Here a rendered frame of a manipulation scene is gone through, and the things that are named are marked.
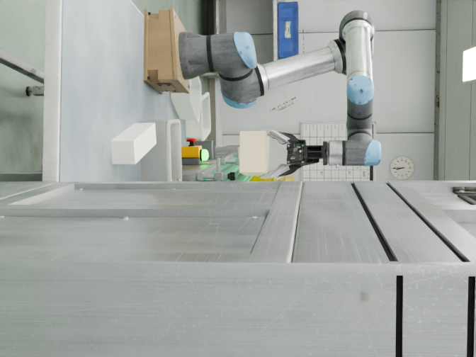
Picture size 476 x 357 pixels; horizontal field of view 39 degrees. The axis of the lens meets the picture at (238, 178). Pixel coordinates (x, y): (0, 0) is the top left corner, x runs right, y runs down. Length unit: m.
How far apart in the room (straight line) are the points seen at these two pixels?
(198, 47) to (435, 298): 1.60
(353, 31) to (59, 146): 1.10
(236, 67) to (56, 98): 0.86
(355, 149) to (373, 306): 1.35
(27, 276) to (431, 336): 0.38
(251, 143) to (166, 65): 0.36
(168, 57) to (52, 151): 0.76
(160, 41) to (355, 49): 0.59
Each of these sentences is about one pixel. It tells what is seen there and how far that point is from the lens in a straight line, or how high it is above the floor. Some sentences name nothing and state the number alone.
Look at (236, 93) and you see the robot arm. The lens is 2.20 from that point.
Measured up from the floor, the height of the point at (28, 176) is 0.26.
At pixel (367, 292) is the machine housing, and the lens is 0.62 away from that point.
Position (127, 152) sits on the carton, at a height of 0.79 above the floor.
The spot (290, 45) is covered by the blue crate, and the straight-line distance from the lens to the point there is 7.52.
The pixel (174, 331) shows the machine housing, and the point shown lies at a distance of 0.64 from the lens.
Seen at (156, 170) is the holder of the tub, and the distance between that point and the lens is 2.00.
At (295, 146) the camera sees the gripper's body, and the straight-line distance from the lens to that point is 1.95.
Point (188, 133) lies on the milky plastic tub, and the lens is 2.70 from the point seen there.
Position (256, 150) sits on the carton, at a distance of 1.93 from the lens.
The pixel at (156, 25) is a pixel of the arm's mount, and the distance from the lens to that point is 2.10.
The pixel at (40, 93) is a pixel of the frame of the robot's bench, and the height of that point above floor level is 0.07.
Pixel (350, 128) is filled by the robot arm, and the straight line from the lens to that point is 2.02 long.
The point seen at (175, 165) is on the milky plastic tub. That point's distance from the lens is 2.15.
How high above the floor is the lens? 1.26
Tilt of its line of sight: 6 degrees down
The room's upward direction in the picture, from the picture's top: 90 degrees clockwise
